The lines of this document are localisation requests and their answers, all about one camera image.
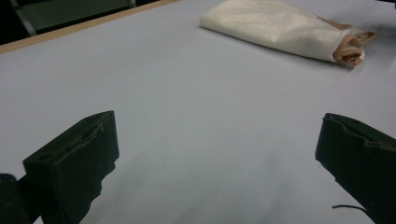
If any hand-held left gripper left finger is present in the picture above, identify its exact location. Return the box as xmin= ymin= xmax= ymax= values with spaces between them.
xmin=22 ymin=109 xmax=120 ymax=224

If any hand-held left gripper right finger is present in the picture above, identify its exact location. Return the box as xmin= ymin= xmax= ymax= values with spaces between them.
xmin=314 ymin=112 xmax=396 ymax=224

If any white baby bodysuit brown trim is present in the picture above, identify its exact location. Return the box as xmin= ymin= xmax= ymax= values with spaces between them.
xmin=199 ymin=0 xmax=378 ymax=67

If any light blue mat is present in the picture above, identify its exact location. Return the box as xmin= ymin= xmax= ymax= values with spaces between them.
xmin=0 ymin=0 xmax=396 ymax=224

